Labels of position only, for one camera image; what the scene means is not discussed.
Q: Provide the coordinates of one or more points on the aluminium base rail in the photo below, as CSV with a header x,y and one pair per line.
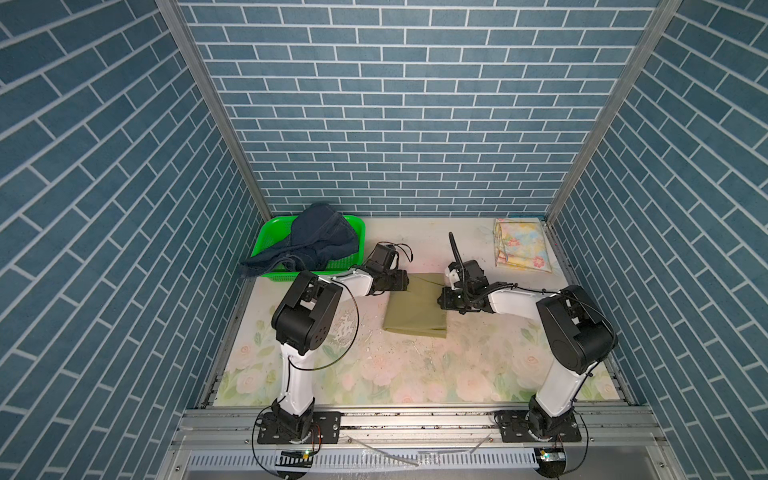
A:
x,y
601,425

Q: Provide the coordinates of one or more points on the green plastic basket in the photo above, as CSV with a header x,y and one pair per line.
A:
x,y
279,228

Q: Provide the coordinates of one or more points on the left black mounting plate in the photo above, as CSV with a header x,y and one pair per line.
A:
x,y
324,426

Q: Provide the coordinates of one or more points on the dark navy skirt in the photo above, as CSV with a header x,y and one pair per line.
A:
x,y
317,236

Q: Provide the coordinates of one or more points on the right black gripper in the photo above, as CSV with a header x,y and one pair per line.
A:
x,y
445,302

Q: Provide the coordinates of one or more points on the left aluminium corner post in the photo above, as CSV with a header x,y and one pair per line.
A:
x,y
182,35

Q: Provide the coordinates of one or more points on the aluminium corner post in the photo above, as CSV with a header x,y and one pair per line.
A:
x,y
182,35
657,24

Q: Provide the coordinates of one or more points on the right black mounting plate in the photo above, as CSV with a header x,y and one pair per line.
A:
x,y
517,426

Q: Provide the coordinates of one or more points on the white slotted cable duct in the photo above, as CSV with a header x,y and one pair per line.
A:
x,y
365,461

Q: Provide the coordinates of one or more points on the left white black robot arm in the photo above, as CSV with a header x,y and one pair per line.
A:
x,y
302,322

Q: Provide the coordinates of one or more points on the olive khaki skirt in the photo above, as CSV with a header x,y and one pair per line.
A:
x,y
416,311

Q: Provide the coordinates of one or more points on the right aluminium corner post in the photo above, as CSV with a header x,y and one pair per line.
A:
x,y
657,24

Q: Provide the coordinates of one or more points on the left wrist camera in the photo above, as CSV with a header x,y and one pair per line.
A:
x,y
384,258

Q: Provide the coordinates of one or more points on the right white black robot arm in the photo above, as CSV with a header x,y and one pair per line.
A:
x,y
578,334

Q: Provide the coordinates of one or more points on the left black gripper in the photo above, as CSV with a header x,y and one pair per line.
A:
x,y
400,280

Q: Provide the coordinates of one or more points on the black mounting plate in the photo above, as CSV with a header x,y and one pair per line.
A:
x,y
517,426
324,426

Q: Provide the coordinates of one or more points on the floral pastel skirt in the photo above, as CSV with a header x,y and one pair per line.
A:
x,y
521,244

